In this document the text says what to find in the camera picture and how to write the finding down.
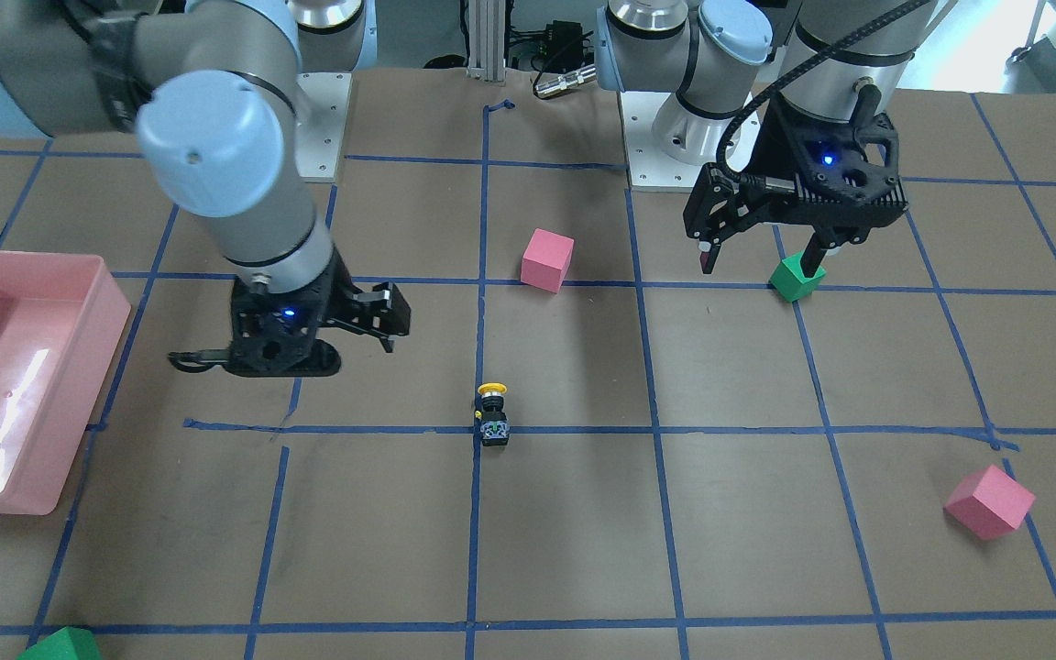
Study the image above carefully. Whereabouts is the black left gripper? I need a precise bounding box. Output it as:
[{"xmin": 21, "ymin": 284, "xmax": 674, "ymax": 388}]
[{"xmin": 683, "ymin": 96, "xmax": 909, "ymax": 276}]

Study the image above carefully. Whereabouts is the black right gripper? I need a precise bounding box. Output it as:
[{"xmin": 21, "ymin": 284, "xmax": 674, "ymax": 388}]
[{"xmin": 222, "ymin": 252, "xmax": 412, "ymax": 379}]

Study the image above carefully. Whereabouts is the yellow push button switch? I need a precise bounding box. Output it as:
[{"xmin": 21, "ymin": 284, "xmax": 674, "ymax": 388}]
[{"xmin": 474, "ymin": 381, "xmax": 511, "ymax": 447}]

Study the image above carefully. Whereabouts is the green cube near left arm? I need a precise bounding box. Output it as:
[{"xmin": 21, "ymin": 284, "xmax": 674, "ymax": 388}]
[{"xmin": 768, "ymin": 251, "xmax": 827, "ymax": 303}]

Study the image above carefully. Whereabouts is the pink cube centre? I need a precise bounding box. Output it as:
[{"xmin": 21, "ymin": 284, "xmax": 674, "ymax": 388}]
[{"xmin": 518, "ymin": 228, "xmax": 576, "ymax": 295}]

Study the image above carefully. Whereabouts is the pink cube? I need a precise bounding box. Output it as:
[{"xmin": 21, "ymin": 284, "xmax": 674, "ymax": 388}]
[
  {"xmin": 518, "ymin": 228, "xmax": 576, "ymax": 295},
  {"xmin": 943, "ymin": 465, "xmax": 1038, "ymax": 542}
]

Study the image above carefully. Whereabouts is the pink cube far side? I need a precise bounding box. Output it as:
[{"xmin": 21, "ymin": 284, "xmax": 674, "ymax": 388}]
[{"xmin": 943, "ymin": 465, "xmax": 1038, "ymax": 542}]

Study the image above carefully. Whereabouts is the pink plastic tray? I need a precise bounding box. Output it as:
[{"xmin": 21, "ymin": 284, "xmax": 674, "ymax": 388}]
[{"xmin": 0, "ymin": 250, "xmax": 130, "ymax": 515}]

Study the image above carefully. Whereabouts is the green cube near tray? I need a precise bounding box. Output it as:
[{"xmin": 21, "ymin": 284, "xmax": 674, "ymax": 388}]
[{"xmin": 17, "ymin": 627, "xmax": 103, "ymax": 660}]

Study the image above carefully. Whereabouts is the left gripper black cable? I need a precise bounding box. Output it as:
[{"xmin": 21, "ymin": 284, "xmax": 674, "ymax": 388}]
[{"xmin": 716, "ymin": 0, "xmax": 937, "ymax": 197}]

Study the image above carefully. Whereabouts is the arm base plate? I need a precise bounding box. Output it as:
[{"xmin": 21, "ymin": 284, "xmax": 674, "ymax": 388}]
[
  {"xmin": 619, "ymin": 91, "xmax": 731, "ymax": 193},
  {"xmin": 296, "ymin": 72, "xmax": 352, "ymax": 183}
]

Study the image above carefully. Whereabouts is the aluminium frame post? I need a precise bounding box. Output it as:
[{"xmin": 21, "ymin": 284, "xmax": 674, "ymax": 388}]
[{"xmin": 463, "ymin": 0, "xmax": 510, "ymax": 86}]

